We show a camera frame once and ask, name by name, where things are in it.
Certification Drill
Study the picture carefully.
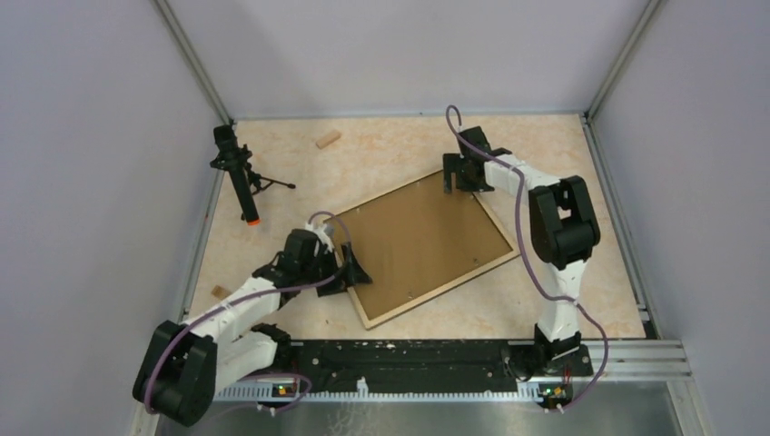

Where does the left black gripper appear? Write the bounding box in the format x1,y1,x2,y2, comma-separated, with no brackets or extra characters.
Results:
300,242,372,296

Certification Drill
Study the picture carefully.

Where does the wooden picture frame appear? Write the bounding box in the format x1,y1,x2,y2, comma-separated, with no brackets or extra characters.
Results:
327,169,521,331

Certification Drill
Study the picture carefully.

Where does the brown cardboard backing board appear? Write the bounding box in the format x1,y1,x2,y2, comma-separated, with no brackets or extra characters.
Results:
333,174,516,322

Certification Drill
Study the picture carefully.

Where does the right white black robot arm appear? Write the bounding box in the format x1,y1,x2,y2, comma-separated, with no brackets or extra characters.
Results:
443,126,601,374

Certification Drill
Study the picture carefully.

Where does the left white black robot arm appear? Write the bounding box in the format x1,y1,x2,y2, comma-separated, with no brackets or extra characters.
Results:
132,224,372,427

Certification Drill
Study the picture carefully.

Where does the small wooden cylinder block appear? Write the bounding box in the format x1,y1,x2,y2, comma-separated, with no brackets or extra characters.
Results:
315,130,341,149

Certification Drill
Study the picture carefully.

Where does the small tan wooden block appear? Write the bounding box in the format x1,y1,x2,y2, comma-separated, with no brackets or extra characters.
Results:
211,285,232,301

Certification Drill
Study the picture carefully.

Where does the black mini tripod orange tip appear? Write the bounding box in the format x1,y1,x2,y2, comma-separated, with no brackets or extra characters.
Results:
210,124,296,225

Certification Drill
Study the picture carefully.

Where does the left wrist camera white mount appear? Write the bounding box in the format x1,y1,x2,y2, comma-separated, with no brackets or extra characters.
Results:
304,222,334,245

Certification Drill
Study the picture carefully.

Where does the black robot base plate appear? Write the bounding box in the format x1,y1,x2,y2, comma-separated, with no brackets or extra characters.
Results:
264,340,594,394

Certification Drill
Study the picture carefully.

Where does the white toothed cable duct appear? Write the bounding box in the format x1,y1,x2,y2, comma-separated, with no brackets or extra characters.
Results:
213,378,543,404

